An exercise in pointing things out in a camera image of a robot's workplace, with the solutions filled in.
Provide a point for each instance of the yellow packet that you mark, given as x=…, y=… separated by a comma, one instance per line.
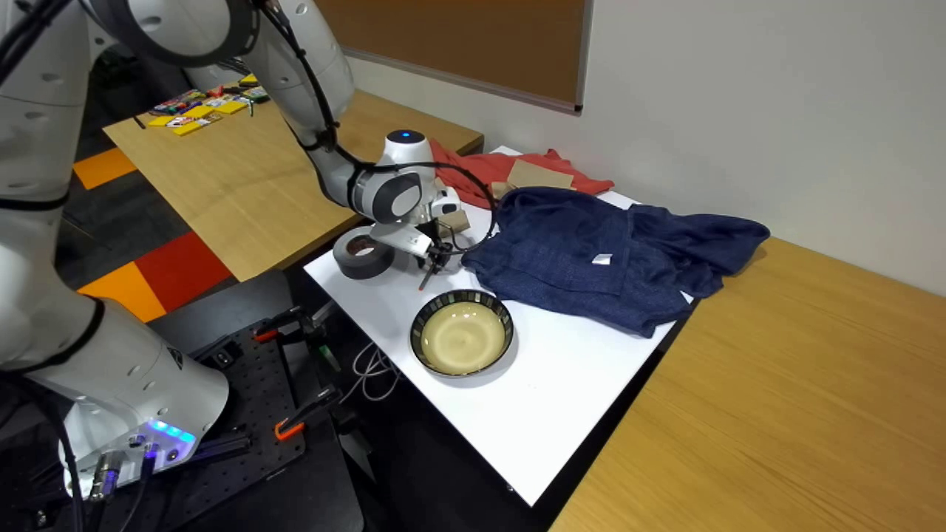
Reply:
x=191, y=126
x=228, y=107

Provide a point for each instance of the cork pin board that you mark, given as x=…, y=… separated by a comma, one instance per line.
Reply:
x=452, y=41

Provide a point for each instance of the large empty wooden table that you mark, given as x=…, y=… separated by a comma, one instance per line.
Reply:
x=786, y=414

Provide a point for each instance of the grey tape roll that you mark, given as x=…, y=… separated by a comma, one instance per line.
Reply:
x=356, y=265

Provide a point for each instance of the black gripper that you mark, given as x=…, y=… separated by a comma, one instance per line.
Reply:
x=446, y=242

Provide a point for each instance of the black-rimmed yellow bowl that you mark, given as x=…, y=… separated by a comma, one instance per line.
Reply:
x=461, y=335

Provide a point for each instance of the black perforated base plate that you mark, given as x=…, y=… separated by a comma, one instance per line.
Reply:
x=245, y=395

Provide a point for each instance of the grey control box with lights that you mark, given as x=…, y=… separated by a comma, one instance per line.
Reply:
x=164, y=444

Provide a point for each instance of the red cloth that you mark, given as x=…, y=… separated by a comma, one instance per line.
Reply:
x=467, y=182

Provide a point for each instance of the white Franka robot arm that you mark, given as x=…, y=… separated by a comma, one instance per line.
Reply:
x=313, y=78

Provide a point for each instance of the dark blue cloth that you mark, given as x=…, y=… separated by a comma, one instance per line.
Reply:
x=579, y=255

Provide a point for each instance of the small tan cloth piece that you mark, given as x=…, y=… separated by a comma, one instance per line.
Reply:
x=535, y=175

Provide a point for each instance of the white table board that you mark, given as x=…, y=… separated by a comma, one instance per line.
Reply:
x=532, y=414

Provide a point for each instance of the wooden table with clutter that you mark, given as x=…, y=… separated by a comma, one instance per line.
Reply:
x=216, y=197

